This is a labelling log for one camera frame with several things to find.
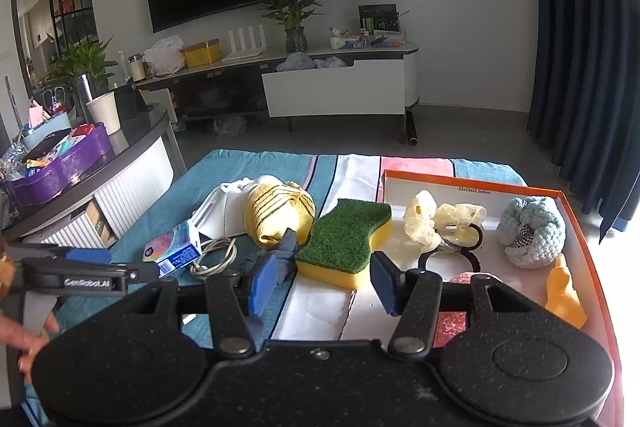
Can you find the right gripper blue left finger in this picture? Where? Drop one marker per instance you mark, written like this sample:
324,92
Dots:
256,284

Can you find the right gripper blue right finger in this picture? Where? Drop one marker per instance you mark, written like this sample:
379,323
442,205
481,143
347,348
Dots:
393,286

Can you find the green yellow sponge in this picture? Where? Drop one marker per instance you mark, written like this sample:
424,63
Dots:
341,243

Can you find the pink fluffy scrunchie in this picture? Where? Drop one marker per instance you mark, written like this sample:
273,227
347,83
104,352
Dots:
449,325

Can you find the yellow striped knit cloth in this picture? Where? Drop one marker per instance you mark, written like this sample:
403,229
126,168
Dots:
273,207

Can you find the white face mask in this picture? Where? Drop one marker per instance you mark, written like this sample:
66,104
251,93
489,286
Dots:
222,214

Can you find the colourful blue tissue pack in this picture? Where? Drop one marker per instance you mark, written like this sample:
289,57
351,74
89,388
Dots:
175,249

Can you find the blue crochet scrunchie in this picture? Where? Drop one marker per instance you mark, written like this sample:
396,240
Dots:
532,232

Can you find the orange yellow cloth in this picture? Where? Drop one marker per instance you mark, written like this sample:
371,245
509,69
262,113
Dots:
562,299

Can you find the dark blue knotted cloth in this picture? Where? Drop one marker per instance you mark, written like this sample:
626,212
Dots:
284,250

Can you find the person's left hand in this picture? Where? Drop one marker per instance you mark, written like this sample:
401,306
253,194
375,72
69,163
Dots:
15,336

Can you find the striped blue table cloth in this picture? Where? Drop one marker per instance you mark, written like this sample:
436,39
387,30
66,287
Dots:
298,309

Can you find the curved black side table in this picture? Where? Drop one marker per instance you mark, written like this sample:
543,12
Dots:
145,159

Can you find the purple storage tray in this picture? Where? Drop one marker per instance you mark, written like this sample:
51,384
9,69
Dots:
64,171

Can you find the orange rimmed white box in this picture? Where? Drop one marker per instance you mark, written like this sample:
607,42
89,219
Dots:
399,189

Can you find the white paper cup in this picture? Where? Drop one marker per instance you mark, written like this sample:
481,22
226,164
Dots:
103,110

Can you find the potted plant on side table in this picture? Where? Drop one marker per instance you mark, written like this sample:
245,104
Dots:
83,58

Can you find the white tv console cabinet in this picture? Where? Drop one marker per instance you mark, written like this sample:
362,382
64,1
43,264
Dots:
374,81

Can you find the white wifi router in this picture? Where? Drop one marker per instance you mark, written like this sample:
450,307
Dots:
246,43

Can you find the yellow box on console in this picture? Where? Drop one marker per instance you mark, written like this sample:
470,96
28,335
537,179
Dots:
201,54

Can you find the white plastic bag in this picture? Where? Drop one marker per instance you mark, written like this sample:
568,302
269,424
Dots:
165,57

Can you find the dark blue curtain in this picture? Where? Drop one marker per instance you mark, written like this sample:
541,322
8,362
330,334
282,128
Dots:
585,102

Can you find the black framed picture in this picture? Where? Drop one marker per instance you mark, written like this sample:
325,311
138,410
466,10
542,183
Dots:
378,17

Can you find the potted plant on console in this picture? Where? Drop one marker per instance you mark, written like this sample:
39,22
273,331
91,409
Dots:
291,16

